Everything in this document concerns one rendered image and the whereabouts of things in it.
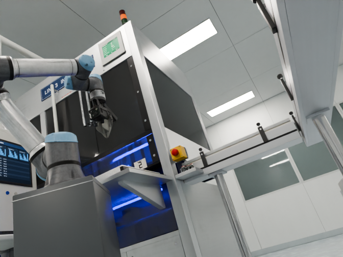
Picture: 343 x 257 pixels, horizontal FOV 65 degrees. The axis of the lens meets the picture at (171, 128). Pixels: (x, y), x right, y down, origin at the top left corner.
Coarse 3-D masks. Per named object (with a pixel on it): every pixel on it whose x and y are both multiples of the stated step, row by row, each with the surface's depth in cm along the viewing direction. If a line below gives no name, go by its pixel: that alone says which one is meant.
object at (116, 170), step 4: (116, 168) 123; (136, 168) 132; (108, 172) 125; (112, 172) 124; (116, 172) 123; (156, 172) 148; (96, 176) 128; (100, 176) 127; (104, 176) 125; (108, 176) 124; (100, 180) 126
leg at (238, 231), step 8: (216, 176) 154; (224, 184) 152; (224, 192) 150; (224, 200) 149; (232, 208) 146; (232, 216) 144; (232, 224) 144; (240, 224) 144; (240, 232) 141; (240, 240) 139; (240, 248) 139; (248, 248) 138; (248, 256) 136
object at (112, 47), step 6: (114, 36) 202; (120, 36) 198; (102, 42) 206; (108, 42) 203; (114, 42) 200; (120, 42) 197; (102, 48) 205; (108, 48) 201; (114, 48) 198; (120, 48) 195; (102, 54) 203; (108, 54) 200; (114, 54) 197; (120, 54) 194; (102, 60) 201; (108, 60) 198
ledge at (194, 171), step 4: (192, 168) 146; (196, 168) 146; (184, 172) 148; (188, 172) 147; (192, 172) 148; (196, 172) 150; (200, 172) 152; (176, 176) 150; (180, 176) 149; (184, 176) 151; (188, 176) 154; (192, 176) 156
